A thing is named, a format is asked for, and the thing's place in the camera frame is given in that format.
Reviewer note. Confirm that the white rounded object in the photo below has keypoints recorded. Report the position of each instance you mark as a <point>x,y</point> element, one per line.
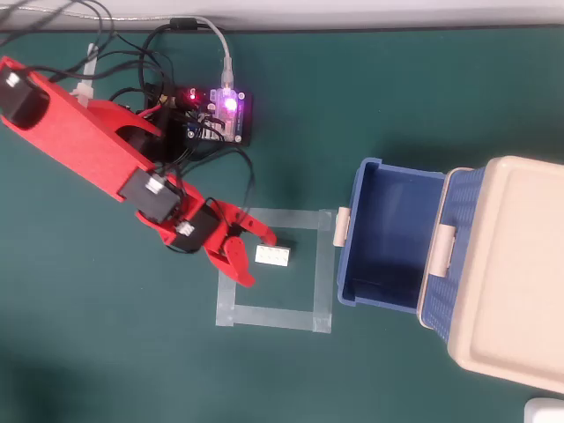
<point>544,412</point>

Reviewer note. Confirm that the beige plastic drawer cabinet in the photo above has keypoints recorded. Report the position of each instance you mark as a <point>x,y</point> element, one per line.
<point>520,273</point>

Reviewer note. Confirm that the black controller circuit board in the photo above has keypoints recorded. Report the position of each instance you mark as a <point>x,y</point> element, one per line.
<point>238,119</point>

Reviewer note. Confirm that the grey tape strip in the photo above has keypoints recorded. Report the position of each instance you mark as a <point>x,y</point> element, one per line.
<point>225,304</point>
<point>299,218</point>
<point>325,273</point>
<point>273,317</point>

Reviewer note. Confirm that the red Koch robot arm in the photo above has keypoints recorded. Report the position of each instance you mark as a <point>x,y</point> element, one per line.
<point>88,145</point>

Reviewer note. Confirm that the white toy brick cube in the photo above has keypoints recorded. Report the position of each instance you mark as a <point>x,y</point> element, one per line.
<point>272,255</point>

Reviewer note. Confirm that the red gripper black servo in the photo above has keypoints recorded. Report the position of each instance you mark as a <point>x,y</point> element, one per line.
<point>194,231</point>

